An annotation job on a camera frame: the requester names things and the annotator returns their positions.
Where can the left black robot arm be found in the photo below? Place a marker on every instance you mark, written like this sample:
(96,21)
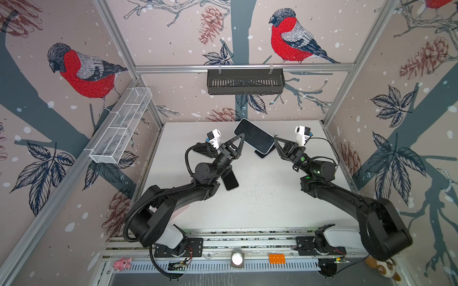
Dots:
(149,218)

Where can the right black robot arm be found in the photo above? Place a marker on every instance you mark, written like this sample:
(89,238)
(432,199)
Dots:
(382,231)

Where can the round silver button light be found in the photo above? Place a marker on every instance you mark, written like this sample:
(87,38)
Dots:
(237,259)

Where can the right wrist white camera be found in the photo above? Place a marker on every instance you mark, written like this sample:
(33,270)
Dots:
(303,134)

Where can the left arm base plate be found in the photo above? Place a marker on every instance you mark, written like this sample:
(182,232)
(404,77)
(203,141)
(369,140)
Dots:
(190,247)

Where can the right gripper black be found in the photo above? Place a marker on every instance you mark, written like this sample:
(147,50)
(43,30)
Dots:
(295,154)

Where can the black phone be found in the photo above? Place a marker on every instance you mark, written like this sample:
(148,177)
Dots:
(260,155)
(229,179)
(202,149)

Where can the orange toy brick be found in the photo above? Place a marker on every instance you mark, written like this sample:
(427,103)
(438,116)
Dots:
(277,259)

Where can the black wall basket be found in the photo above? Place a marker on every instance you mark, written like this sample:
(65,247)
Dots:
(245,82)

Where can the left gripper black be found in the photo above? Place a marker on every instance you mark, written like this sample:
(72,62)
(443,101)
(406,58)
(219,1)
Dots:
(228,154)

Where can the brown white plush toy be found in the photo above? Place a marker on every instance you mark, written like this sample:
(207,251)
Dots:
(385,268)

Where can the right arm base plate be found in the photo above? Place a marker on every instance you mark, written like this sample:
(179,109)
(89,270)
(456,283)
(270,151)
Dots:
(317,246)

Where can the pink plush toy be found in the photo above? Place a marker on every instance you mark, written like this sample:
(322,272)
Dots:
(122,264)

